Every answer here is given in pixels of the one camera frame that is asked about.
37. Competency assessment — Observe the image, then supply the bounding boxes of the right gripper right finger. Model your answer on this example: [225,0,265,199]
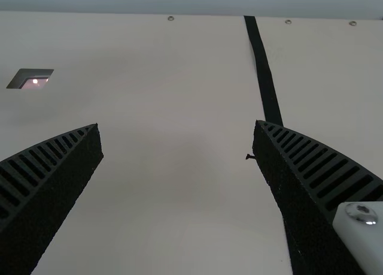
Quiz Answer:
[251,119,383,275]

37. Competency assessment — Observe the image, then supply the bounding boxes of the black strip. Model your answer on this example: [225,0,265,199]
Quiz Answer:
[243,15,284,128]

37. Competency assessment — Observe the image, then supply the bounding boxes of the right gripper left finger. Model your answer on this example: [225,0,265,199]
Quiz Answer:
[0,123,105,275]

